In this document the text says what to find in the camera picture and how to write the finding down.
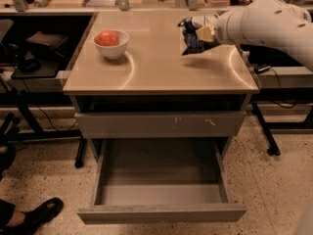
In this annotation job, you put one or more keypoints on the black shoe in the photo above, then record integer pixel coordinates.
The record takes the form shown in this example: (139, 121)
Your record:
(14, 222)

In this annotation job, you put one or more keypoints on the black table leg left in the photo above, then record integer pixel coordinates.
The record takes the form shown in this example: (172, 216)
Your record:
(79, 160)

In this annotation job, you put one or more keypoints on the blue chip bag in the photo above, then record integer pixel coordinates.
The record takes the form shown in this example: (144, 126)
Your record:
(190, 25)

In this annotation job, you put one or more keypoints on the grey drawer cabinet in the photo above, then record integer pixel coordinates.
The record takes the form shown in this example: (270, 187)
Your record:
(152, 76)

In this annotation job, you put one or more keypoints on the red apple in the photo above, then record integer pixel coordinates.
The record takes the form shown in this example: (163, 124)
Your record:
(107, 38)

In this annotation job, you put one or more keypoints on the black office chair base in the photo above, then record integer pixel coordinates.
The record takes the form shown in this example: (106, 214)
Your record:
(8, 129)

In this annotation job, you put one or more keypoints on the dark folded cloth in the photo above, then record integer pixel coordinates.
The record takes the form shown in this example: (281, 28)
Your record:
(41, 42)

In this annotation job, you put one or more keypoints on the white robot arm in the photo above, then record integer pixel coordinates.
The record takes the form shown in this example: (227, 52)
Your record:
(269, 23)

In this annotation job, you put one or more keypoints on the black table leg right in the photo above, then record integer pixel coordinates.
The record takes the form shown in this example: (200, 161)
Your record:
(273, 149)

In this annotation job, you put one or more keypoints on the white ceramic bowl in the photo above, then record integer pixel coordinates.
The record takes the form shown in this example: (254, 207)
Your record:
(114, 52)

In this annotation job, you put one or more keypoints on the black power adapter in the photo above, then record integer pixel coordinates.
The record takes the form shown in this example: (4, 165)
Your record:
(258, 69)

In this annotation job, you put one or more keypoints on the black headphones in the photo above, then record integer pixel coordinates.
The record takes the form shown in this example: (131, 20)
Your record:
(28, 63)

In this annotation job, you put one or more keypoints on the open grey middle drawer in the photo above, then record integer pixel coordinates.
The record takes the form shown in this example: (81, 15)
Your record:
(160, 181)

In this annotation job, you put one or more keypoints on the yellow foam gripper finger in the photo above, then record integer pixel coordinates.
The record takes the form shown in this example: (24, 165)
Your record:
(206, 33)

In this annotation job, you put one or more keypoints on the black table leg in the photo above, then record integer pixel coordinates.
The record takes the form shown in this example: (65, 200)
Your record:
(79, 160)
(273, 149)

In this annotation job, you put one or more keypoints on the closed grey top drawer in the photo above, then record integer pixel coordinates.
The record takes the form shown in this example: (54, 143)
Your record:
(160, 125)

